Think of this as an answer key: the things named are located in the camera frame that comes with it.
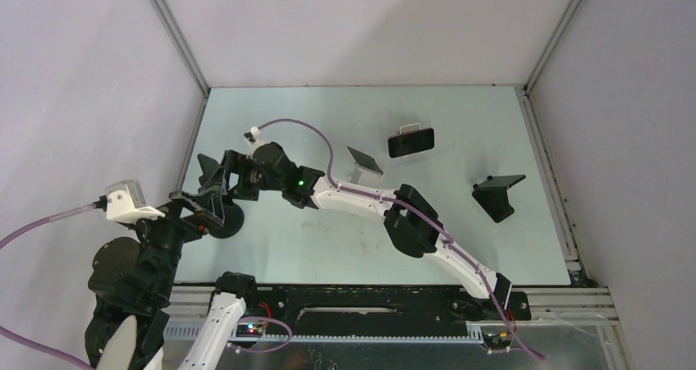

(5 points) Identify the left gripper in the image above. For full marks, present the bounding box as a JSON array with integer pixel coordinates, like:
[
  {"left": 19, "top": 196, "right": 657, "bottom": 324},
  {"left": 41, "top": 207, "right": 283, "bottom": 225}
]
[{"left": 126, "top": 183, "right": 225, "bottom": 300}]

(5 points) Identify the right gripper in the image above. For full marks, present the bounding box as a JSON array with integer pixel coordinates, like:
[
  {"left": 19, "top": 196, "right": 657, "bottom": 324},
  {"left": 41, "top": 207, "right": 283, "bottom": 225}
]
[{"left": 209, "top": 153, "right": 285, "bottom": 204}]

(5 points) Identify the black phone stand round base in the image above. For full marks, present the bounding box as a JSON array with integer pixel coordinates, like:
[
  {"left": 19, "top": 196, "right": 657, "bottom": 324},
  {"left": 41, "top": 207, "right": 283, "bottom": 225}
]
[{"left": 196, "top": 153, "right": 245, "bottom": 240}]

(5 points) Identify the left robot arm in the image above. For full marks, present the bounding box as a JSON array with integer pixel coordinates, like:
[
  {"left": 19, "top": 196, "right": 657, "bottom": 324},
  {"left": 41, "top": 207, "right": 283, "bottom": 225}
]
[{"left": 85, "top": 188, "right": 245, "bottom": 369}]

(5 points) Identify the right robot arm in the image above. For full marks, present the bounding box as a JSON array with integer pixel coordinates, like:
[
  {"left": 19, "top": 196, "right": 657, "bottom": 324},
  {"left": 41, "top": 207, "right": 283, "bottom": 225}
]
[{"left": 197, "top": 142, "right": 513, "bottom": 322}]

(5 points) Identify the small phone on stand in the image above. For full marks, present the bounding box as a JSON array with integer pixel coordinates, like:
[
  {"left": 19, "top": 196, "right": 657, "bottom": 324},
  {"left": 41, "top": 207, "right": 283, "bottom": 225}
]
[{"left": 346, "top": 146, "right": 384, "bottom": 176}]

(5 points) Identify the white angled phone stand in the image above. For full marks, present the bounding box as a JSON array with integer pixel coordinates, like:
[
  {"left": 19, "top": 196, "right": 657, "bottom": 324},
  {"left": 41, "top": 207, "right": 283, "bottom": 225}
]
[{"left": 350, "top": 165, "right": 383, "bottom": 187}]

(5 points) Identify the black smartphone on white stand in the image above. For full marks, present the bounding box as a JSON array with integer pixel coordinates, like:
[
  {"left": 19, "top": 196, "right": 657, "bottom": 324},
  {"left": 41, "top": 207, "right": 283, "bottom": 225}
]
[{"left": 387, "top": 128, "right": 435, "bottom": 158}]

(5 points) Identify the white phone stand behind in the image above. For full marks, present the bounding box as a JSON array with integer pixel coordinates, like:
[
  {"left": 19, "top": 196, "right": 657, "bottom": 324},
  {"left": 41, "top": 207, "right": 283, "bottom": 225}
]
[{"left": 398, "top": 123, "right": 422, "bottom": 135}]

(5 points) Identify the black angled phone stand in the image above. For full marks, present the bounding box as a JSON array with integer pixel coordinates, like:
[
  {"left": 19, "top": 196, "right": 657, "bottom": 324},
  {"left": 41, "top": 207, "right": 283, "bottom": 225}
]
[{"left": 472, "top": 175, "right": 526, "bottom": 223}]

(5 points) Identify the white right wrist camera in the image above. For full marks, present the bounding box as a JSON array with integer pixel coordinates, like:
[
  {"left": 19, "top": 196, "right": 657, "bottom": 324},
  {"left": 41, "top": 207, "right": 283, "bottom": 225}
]
[{"left": 244, "top": 126, "right": 265, "bottom": 149}]

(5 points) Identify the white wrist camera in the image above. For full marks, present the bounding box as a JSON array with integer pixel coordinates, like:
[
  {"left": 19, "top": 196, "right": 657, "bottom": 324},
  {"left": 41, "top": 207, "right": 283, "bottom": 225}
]
[
  {"left": 244, "top": 126, "right": 265, "bottom": 149},
  {"left": 105, "top": 179, "right": 165, "bottom": 224}
]

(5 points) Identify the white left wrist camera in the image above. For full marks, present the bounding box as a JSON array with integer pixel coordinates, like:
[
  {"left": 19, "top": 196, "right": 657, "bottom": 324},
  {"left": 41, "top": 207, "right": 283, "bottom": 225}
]
[{"left": 105, "top": 179, "right": 165, "bottom": 224}]

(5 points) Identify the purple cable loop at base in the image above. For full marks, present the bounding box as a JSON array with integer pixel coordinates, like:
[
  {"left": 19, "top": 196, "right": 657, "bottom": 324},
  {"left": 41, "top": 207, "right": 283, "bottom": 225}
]
[{"left": 228, "top": 317, "right": 295, "bottom": 355}]

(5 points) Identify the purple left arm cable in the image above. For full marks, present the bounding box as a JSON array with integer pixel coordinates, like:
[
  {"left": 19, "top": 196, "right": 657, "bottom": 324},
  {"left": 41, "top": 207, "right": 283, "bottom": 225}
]
[{"left": 0, "top": 204, "right": 107, "bottom": 370}]

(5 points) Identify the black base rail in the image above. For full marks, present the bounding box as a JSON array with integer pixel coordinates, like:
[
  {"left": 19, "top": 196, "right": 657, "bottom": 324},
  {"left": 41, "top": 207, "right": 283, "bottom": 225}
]
[{"left": 256, "top": 284, "right": 502, "bottom": 338}]

